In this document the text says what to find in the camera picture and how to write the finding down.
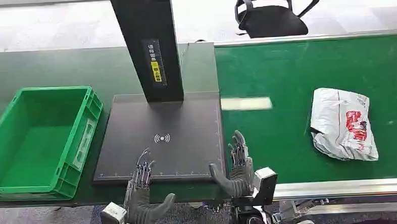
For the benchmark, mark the black office chair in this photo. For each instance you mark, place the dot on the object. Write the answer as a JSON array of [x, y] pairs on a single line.
[[271, 16]]

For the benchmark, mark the yellow warning label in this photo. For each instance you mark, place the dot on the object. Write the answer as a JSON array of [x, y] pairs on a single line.
[[156, 71]]

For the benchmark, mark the green plastic crate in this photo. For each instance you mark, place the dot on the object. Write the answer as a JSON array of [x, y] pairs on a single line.
[[40, 143]]

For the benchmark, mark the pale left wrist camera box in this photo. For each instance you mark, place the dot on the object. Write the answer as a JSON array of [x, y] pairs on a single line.
[[113, 218]]

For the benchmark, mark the green conveyor belt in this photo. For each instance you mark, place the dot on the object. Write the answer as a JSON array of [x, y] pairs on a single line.
[[312, 109]]

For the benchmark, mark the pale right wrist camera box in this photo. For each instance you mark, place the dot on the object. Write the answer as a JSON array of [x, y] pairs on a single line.
[[264, 185]]

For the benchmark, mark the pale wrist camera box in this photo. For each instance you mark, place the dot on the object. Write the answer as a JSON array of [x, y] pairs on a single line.
[[264, 185], [113, 218]]

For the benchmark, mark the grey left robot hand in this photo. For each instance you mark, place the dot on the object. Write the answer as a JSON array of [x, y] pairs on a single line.
[[139, 202]]

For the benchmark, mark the black scanner column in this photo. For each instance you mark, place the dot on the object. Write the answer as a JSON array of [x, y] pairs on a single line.
[[148, 43]]

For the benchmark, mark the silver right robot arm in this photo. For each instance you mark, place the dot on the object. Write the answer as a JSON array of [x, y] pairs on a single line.
[[253, 219]]

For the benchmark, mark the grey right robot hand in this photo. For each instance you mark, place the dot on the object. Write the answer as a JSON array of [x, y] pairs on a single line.
[[240, 178]]

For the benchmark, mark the black scanner base plate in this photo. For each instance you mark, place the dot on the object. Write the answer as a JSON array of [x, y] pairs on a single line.
[[163, 139]]

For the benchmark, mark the grey plastic parcel bag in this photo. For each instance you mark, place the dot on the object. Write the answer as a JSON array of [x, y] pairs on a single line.
[[343, 125]]

